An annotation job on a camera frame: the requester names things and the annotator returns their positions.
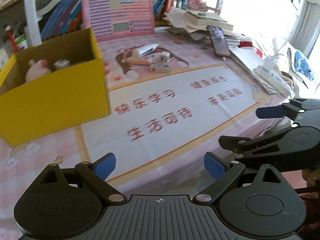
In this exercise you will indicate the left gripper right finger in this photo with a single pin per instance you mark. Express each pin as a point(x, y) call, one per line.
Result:
point(225, 175)

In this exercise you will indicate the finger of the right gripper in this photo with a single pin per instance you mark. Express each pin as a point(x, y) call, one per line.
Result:
point(271, 112)

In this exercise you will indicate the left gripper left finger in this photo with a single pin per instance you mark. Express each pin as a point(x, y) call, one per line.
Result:
point(94, 175)

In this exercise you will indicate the white power adapter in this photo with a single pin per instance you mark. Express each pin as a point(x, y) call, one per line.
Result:
point(61, 64)

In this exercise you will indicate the pink plush pig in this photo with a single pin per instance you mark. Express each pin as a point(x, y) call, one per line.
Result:
point(36, 70)

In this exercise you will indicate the white spray bottle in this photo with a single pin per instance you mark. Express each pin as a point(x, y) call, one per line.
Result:
point(144, 50)

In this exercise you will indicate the pink rectangular case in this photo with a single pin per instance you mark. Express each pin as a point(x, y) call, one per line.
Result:
point(161, 68)

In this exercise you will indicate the white power strip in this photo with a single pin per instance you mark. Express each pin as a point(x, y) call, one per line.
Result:
point(270, 73)

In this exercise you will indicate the black smartphone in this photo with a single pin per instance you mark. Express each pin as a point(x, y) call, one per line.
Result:
point(218, 41)

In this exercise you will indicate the pink printed table mat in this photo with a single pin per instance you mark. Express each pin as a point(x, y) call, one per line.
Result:
point(160, 125)

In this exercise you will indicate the yellow cardboard box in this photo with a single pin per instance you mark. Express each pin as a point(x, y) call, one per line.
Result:
point(56, 101)

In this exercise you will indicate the stack of papers and books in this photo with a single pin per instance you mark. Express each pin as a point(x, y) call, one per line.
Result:
point(195, 23)

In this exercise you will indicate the pink learning keyboard tablet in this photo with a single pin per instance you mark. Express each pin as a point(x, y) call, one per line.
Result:
point(110, 19)

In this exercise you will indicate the row of blue books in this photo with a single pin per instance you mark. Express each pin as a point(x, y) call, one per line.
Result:
point(65, 18)

